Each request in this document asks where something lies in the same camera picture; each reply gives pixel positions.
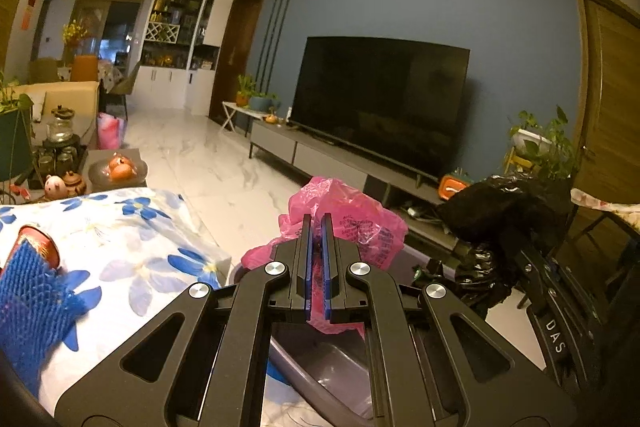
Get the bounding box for grey television cabinet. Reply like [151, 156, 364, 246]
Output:
[248, 119, 451, 218]

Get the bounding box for grey plastic bin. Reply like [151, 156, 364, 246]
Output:
[232, 242, 481, 420]

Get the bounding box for potted plant in white pot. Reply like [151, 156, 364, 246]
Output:
[507, 107, 583, 180]

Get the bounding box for light wooden door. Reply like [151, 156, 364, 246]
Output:
[572, 0, 640, 208]

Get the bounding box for black television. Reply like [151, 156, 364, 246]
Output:
[290, 37, 471, 180]

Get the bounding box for red paper cup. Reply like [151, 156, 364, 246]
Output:
[17, 223, 62, 269]

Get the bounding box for pink plastic bag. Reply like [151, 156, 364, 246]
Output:
[242, 177, 408, 338]

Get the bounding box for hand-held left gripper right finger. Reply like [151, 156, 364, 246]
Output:
[321, 213, 577, 419]

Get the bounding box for pink bag on floor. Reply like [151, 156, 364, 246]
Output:
[97, 112, 126, 150]

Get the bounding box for plate of oranges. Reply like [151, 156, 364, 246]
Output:
[87, 152, 149, 188]

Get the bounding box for glass kettle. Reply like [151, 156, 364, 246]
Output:
[45, 104, 83, 142]

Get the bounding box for brown teapot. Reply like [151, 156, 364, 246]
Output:
[62, 172, 87, 195]

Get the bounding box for yellow flowers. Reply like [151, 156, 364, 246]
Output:
[62, 19, 91, 48]

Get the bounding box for orange chair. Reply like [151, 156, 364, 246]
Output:
[70, 54, 98, 82]

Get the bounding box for grey dining chair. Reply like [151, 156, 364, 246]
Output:
[107, 62, 143, 118]

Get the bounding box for black plastic bag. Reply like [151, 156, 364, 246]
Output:
[440, 174, 573, 308]

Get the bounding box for potted plant in orange pot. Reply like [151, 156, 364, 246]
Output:
[236, 74, 256, 108]

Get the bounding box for white display cabinet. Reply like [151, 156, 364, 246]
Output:
[135, 0, 221, 115]

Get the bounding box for dark brown door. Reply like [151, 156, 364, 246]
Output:
[210, 0, 268, 122]

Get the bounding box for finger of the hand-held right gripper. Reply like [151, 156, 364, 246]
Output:
[502, 234, 551, 308]

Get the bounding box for blue floral tablecloth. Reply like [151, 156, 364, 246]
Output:
[0, 187, 321, 427]

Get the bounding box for dark green wrapper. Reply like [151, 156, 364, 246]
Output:
[411, 259, 455, 290]

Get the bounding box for orange box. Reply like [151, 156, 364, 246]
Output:
[439, 174, 473, 202]

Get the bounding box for coffee table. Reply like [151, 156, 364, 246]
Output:
[0, 134, 151, 208]

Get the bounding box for white side table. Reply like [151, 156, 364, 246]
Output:
[221, 101, 266, 132]

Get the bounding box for pink pig teapot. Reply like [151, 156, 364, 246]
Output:
[44, 174, 68, 200]

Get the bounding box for potted plant in green planter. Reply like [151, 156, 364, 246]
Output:
[0, 72, 36, 182]

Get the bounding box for potted plant in blue pot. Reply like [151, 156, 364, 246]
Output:
[248, 92, 278, 112]

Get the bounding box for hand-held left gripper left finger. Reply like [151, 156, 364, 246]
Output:
[54, 213, 314, 419]

